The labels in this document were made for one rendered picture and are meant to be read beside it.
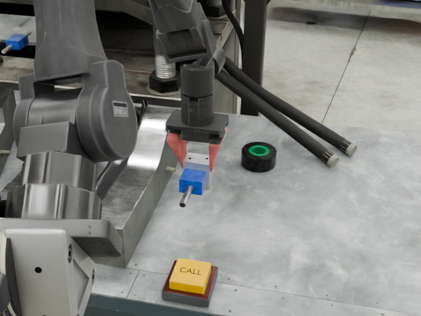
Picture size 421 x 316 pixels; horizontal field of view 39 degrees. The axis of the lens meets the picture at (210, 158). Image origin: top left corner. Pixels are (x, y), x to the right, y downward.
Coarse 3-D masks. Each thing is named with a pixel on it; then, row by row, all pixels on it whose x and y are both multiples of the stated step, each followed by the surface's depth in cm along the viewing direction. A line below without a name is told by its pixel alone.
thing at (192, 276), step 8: (176, 264) 101; (184, 264) 101; (192, 264) 101; (200, 264) 101; (208, 264) 101; (176, 272) 99; (184, 272) 99; (192, 272) 99; (200, 272) 99; (208, 272) 100; (176, 280) 98; (184, 280) 98; (192, 280) 98; (200, 280) 98; (176, 288) 98; (184, 288) 98; (192, 288) 97; (200, 288) 97
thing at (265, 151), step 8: (248, 144) 136; (256, 144) 136; (264, 144) 136; (248, 152) 133; (256, 152) 136; (264, 152) 135; (272, 152) 133; (248, 160) 132; (256, 160) 130; (264, 160) 130; (272, 160) 132; (248, 168) 133; (256, 168) 132; (264, 168) 132; (272, 168) 133
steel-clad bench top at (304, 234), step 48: (192, 144) 142; (240, 144) 143; (288, 144) 143; (384, 144) 143; (240, 192) 126; (288, 192) 126; (336, 192) 126; (384, 192) 126; (144, 240) 112; (192, 240) 112; (240, 240) 112; (288, 240) 112; (336, 240) 113; (384, 240) 113; (96, 288) 101; (144, 288) 101; (240, 288) 101; (288, 288) 102; (336, 288) 102; (384, 288) 102
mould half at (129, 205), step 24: (144, 120) 125; (144, 144) 122; (168, 144) 125; (144, 168) 118; (0, 192) 109; (120, 192) 110; (144, 192) 111; (120, 216) 104; (144, 216) 113; (120, 264) 105
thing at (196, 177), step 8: (184, 160) 107; (192, 160) 107; (200, 160) 107; (208, 160) 107; (184, 168) 107; (192, 168) 107; (200, 168) 106; (208, 168) 106; (184, 176) 104; (192, 176) 104; (200, 176) 105; (208, 176) 107; (184, 184) 104; (192, 184) 103; (200, 184) 103; (208, 184) 108; (184, 192) 102; (192, 192) 104; (200, 192) 104; (184, 200) 99
